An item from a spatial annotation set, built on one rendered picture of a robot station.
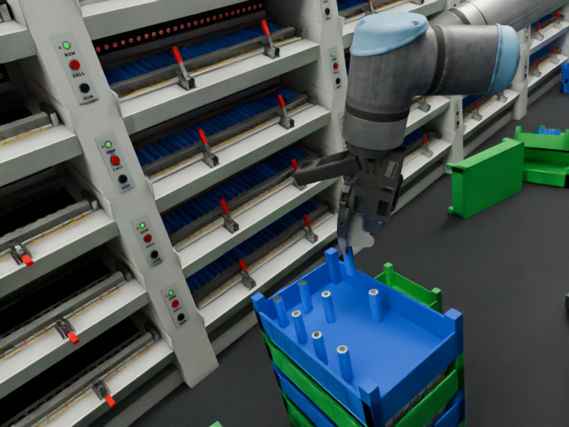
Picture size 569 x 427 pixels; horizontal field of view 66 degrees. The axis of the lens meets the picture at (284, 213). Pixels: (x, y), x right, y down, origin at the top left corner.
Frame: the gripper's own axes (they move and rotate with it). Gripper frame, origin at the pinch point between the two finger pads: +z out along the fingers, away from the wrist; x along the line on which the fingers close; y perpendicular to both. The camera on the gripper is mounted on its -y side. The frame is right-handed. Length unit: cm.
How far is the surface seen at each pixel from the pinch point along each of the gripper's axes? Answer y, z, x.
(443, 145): 10, 30, 122
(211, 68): -45, -17, 31
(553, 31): 49, 0, 233
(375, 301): 7.6, 7.6, -3.5
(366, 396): 10.9, 5.1, -23.9
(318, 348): 1.6, 10.0, -15.3
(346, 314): 2.9, 14.0, -2.6
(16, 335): -58, 25, -27
